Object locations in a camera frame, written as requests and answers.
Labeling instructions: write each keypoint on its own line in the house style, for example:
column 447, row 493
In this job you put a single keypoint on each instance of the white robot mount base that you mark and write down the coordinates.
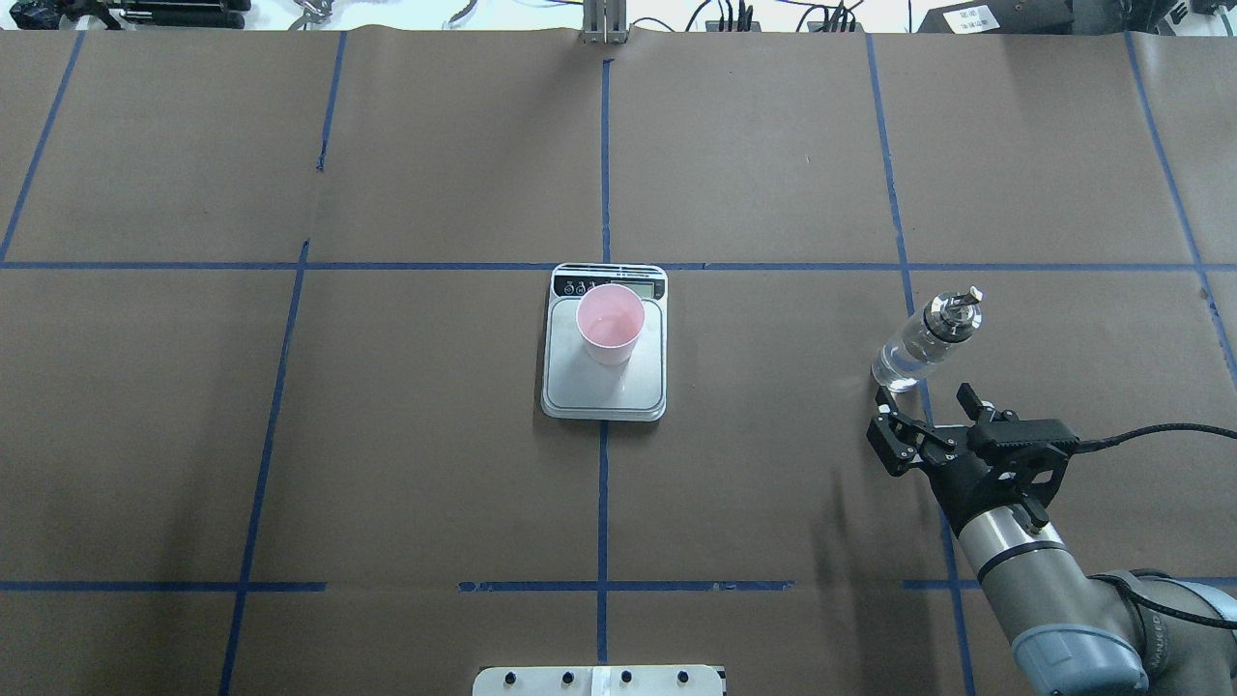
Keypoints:
column 638, row 679

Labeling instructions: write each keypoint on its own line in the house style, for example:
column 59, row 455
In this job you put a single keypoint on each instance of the glass sauce bottle metal spout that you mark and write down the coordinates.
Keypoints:
column 924, row 341

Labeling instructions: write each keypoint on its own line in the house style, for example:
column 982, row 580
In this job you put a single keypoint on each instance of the aluminium frame post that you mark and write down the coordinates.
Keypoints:
column 605, row 22

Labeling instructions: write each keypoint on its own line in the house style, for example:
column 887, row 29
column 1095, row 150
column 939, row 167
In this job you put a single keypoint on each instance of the black folded tripod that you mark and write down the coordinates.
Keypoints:
column 175, row 14

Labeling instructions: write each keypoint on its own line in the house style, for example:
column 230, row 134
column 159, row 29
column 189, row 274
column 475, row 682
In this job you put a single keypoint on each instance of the brown paper table cover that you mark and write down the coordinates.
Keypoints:
column 274, row 322

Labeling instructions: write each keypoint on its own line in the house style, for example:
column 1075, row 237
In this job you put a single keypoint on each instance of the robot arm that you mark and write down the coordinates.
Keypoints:
column 1134, row 632

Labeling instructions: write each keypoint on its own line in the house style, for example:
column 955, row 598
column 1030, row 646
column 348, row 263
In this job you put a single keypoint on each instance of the black box with label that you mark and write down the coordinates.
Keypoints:
column 999, row 17

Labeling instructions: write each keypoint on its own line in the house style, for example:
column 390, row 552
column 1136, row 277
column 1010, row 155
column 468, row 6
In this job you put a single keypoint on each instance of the silver digital kitchen scale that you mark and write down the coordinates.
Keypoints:
column 582, row 380

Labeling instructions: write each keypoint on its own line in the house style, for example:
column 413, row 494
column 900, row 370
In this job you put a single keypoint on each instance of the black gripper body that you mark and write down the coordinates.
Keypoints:
column 959, row 491

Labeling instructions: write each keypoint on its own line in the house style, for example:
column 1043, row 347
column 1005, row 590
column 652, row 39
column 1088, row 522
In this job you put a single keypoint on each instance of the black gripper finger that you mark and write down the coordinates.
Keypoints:
column 894, row 443
column 977, row 410

